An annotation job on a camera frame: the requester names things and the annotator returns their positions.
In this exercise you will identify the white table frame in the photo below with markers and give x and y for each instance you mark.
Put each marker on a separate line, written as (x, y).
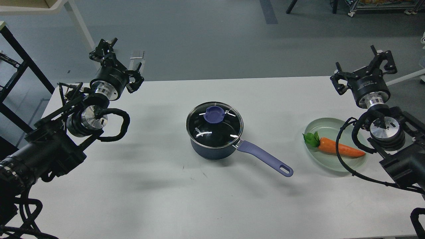
(50, 7)

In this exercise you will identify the black chair leg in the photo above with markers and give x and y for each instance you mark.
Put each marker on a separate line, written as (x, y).
(291, 6)

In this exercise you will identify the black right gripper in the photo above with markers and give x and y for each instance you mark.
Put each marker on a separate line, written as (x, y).
(371, 88)

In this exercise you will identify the metal cart with wheels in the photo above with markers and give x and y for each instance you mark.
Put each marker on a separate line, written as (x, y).
(409, 7)

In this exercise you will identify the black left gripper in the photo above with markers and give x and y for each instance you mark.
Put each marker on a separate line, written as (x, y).
(109, 80)

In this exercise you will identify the black metal rack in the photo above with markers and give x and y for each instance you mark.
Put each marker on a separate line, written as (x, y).
(21, 67)

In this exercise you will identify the pale green plate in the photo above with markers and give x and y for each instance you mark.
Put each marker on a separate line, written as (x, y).
(329, 128)

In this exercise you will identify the blue pot with handle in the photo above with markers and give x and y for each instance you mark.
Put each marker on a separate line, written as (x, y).
(221, 152)

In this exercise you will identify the orange toy carrot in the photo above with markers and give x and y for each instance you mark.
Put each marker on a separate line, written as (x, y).
(329, 146)

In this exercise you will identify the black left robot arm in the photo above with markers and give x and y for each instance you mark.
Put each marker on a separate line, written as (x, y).
(57, 144)

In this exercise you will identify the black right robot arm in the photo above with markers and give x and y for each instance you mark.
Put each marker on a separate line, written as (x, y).
(396, 135)

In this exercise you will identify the glass lid with blue knob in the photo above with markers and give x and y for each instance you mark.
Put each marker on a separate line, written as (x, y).
(214, 125)

